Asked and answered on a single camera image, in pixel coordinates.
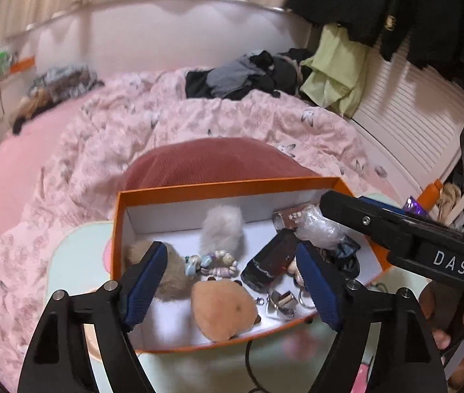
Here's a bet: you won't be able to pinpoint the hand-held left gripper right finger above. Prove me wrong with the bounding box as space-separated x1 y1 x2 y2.
296 241 449 393

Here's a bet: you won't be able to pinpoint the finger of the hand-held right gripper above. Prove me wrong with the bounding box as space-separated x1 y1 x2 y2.
357 196 464 238
320 190 464 295

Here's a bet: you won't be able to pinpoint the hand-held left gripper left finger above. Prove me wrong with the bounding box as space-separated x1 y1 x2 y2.
17 241 169 393

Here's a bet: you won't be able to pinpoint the brown fluffy pouch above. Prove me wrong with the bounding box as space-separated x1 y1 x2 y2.
125 241 189 303

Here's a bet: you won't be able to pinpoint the black lace cloth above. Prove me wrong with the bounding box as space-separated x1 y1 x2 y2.
321 239 361 280

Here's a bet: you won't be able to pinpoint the metal clips with keyring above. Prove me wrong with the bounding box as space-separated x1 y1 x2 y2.
261 288 315 321

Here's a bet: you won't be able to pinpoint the orange cardboard box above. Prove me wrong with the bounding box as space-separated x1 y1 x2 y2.
111 177 392 353

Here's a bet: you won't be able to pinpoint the dark case with red emblem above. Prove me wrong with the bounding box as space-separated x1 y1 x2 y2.
241 229 298 291

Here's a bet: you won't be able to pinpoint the clear plastic bag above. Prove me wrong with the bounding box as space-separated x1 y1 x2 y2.
296 206 346 249

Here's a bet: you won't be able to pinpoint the pastel bead chain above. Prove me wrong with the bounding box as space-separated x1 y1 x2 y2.
184 251 240 281

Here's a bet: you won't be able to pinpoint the small brown packet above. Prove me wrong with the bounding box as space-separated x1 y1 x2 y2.
273 209 311 231

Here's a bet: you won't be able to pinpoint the tan plush toy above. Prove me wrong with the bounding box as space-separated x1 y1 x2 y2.
191 280 258 342

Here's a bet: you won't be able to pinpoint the white fluffy pompom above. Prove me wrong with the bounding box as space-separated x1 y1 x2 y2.
199 206 246 260

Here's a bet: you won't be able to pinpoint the orange bottle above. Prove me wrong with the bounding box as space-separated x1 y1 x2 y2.
418 180 444 214

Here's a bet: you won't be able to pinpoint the beige crumpled cloth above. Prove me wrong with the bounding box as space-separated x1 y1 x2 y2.
437 182 464 227

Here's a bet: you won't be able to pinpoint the round beige dish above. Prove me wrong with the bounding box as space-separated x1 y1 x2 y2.
86 323 107 362

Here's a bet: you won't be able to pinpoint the white louvered door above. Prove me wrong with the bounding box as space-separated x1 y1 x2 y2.
350 45 464 197

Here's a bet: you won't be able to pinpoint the red pillow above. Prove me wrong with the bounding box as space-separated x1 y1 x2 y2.
123 138 319 192

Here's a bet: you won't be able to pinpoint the green cloth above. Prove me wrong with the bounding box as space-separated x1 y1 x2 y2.
299 25 369 119

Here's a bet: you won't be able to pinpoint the pink floral blanket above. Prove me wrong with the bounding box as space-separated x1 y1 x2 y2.
0 67 400 381

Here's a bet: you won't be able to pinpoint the pink bed sheet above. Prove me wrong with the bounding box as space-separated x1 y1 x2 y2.
0 98 89 222

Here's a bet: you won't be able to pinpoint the black hanging jackets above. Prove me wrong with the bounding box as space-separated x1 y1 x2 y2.
283 0 464 74

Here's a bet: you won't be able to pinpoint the pile of dark clothes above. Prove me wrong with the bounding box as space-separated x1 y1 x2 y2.
185 49 314 101

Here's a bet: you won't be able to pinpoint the pile of patterned clothes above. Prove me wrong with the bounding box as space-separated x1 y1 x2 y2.
11 65 106 134

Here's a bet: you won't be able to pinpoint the padded bed headboard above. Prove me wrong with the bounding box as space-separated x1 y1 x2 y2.
7 0 312 78

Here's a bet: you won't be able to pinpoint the black cable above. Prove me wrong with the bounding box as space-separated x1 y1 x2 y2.
245 338 274 393

